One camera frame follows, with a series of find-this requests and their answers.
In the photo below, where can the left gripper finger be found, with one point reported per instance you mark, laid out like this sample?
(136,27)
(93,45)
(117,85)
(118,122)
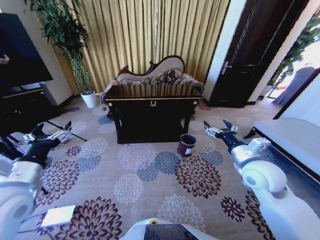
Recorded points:
(29,137)
(61,136)

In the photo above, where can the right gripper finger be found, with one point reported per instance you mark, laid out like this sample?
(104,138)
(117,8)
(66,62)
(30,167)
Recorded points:
(212,131)
(231,128)

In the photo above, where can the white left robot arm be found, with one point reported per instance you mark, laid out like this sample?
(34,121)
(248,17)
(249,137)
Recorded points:
(17,190)

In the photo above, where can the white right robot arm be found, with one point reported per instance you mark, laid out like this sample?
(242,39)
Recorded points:
(270,180)

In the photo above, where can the dark brown trash bin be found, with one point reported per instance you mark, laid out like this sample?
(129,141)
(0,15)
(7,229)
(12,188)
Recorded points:
(187,146)

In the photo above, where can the black tripod leg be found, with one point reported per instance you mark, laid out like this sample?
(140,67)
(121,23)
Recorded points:
(67,131)

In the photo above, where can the dark television cabinet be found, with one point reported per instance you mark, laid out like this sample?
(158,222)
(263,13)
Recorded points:
(22,107)

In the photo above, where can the white plant pot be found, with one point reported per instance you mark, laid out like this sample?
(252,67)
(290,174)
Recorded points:
(89,99)

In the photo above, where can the grey throw blanket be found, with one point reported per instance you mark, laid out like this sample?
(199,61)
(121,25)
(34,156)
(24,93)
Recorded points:
(103,93)

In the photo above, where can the dark wooden console table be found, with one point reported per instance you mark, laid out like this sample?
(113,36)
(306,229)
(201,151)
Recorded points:
(152,117)

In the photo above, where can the white flat box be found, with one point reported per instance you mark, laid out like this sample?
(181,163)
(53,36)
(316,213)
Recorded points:
(58,215)

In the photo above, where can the brown patterned plump cushion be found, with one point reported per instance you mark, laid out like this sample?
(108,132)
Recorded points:
(167,77)

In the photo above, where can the dark wooden door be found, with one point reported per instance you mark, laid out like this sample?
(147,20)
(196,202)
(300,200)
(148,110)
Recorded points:
(250,50)

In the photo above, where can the cream chaise sofa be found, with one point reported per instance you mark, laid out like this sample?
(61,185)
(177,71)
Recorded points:
(165,65)

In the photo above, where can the black flat television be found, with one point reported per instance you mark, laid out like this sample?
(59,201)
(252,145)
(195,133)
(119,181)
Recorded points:
(20,55)

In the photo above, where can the brown patterned flat cushion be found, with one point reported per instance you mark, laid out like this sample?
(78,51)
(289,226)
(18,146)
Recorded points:
(135,81)

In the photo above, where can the tall green bamboo plant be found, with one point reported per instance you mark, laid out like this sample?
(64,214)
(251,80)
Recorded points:
(65,32)

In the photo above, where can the green leafy tree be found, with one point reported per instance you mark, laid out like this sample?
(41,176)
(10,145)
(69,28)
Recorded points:
(300,45)

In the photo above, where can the white robot front shell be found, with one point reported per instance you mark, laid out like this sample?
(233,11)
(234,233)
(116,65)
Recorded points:
(165,231)

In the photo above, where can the golden pleated curtain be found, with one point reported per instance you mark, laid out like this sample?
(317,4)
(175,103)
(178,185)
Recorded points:
(150,32)

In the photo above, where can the dark wooden frame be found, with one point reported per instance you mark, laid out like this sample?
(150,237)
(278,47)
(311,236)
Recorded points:
(297,92)

